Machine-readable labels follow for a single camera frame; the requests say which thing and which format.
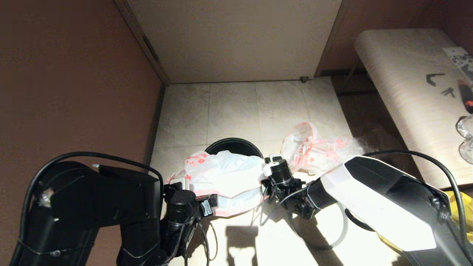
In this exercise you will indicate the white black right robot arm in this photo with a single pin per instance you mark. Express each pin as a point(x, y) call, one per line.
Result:
point(380, 203)

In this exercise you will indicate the small black hex key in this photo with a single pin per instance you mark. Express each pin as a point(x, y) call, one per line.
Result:
point(449, 92)

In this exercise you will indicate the white trash bag red trim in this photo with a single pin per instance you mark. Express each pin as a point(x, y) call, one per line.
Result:
point(225, 177)

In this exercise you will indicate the black cylindrical left wrist camera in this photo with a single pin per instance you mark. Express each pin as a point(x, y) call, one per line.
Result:
point(183, 205)

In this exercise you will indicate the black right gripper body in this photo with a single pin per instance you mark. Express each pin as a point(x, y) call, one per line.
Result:
point(295, 197)

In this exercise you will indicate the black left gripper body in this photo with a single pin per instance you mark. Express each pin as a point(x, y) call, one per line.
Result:
point(184, 236)

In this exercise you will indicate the white door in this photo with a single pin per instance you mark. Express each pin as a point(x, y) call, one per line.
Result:
point(236, 40)

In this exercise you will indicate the small metal door stop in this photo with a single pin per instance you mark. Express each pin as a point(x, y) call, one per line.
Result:
point(303, 79)

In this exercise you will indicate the light wood-grain table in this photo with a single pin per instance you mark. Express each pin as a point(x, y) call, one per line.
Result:
point(399, 74)

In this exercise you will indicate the black cylindrical wrist camera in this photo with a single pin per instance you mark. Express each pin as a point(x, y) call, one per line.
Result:
point(280, 170)
point(183, 205)

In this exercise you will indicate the red-printed plastic bag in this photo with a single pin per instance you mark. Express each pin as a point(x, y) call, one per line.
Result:
point(314, 151)

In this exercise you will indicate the clear plastic bag dark contents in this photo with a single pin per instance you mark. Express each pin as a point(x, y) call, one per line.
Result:
point(373, 138)

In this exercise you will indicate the clear shiny glass item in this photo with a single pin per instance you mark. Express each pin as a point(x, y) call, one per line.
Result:
point(468, 152)
point(466, 127)

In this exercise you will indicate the black cylindrical right wrist camera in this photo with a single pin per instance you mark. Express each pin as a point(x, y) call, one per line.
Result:
point(280, 170)

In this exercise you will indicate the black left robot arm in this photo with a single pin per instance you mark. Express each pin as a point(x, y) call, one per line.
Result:
point(92, 207)

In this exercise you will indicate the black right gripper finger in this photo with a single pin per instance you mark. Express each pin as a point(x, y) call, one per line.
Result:
point(269, 194)

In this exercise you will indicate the black round trash bin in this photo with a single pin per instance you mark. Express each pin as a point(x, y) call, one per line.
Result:
point(232, 146)

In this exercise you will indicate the white patterned paper sheet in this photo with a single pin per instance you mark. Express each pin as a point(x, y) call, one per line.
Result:
point(462, 58)

